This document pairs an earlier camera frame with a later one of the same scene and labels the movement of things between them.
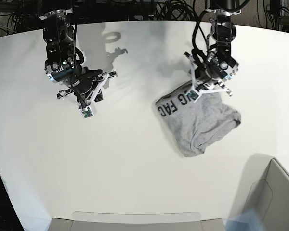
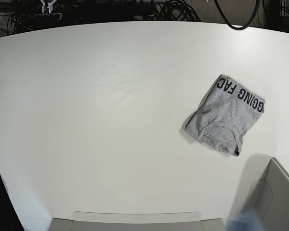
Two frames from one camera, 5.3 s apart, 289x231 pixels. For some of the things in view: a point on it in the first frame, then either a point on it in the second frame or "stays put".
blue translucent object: [249, 220] stays put
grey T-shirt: [197, 125] to [229, 110]
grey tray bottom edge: [63, 224] stays put
